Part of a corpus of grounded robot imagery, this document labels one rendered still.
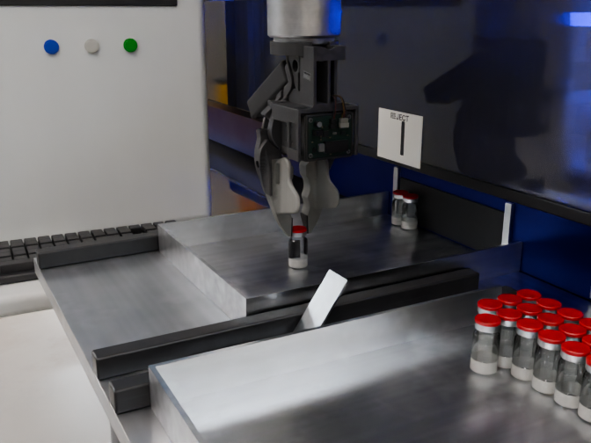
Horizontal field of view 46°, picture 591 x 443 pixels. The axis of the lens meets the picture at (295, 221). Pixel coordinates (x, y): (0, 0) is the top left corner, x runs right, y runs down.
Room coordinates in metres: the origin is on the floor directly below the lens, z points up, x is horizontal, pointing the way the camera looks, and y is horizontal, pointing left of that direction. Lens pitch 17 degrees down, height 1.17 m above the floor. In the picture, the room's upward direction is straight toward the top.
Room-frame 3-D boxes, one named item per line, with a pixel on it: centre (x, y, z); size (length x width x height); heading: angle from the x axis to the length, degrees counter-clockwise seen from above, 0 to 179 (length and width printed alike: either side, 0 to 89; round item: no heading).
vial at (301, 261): (0.75, 0.00, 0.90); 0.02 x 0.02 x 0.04
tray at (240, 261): (0.78, -0.04, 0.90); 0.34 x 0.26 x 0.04; 118
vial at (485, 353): (0.51, -0.15, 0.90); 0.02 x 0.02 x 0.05
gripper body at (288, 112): (0.73, -0.01, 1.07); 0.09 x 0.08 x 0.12; 28
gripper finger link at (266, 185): (0.75, 0.02, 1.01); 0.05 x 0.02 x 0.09; 118
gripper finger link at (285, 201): (0.73, 0.01, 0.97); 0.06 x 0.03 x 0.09; 28
